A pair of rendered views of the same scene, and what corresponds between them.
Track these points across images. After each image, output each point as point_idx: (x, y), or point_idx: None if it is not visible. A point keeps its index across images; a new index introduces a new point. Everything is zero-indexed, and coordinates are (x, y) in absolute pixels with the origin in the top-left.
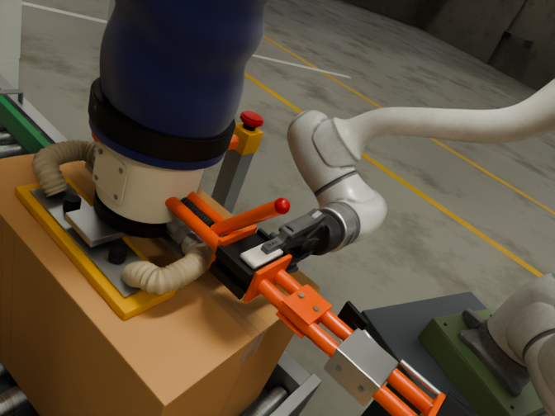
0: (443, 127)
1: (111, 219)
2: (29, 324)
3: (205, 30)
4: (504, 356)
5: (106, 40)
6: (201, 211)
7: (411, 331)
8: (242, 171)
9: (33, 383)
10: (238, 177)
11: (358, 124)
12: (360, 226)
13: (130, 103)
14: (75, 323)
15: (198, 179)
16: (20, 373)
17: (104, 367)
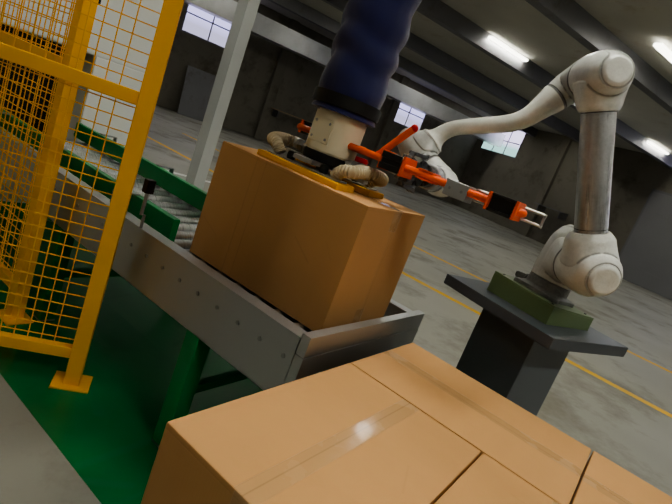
0: (485, 124)
1: (318, 155)
2: (263, 220)
3: (381, 53)
4: (544, 281)
5: (333, 61)
6: None
7: (482, 287)
8: None
9: (255, 267)
10: None
11: (438, 129)
12: (446, 177)
13: (344, 86)
14: (308, 194)
15: (361, 140)
16: (242, 268)
17: (327, 210)
